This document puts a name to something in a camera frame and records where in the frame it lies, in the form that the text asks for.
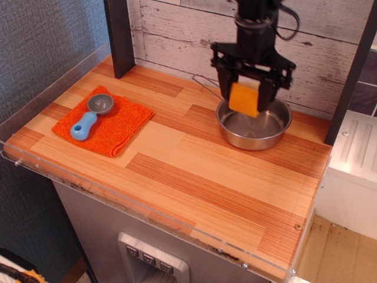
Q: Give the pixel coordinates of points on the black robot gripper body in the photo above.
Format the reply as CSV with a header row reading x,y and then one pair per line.
x,y
253,55

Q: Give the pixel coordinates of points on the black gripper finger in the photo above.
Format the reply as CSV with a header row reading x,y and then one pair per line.
x,y
267,92
226,79

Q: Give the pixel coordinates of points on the yellow cheese wedge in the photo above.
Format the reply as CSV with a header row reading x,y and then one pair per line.
x,y
244,98

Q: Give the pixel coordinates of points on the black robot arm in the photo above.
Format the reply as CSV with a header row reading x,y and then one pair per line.
x,y
260,10

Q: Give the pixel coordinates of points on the stainless steel pot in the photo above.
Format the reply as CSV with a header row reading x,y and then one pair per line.
x,y
247,133

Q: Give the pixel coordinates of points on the orange knitted cloth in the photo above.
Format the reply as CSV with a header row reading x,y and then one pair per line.
x,y
111,132

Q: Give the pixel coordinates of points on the blue grey measuring scoop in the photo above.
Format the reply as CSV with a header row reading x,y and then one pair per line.
x,y
98,105

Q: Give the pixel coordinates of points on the grey toy fridge cabinet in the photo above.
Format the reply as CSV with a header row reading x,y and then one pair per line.
x,y
98,226

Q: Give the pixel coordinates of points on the silver dispenser button panel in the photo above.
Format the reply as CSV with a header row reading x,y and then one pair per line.
x,y
143,260

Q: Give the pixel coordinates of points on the orange black object corner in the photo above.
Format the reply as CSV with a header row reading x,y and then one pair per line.
x,y
10,274

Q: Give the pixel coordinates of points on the dark right vertical post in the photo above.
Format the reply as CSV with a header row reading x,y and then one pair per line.
x,y
353,76

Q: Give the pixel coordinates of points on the dark vertical post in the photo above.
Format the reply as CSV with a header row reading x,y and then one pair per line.
x,y
119,32
353,76

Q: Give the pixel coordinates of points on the dark left vertical post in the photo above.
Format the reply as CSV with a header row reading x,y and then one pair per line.
x,y
119,32

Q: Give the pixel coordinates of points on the clear acrylic guard rail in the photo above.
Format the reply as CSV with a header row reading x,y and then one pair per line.
x,y
228,213

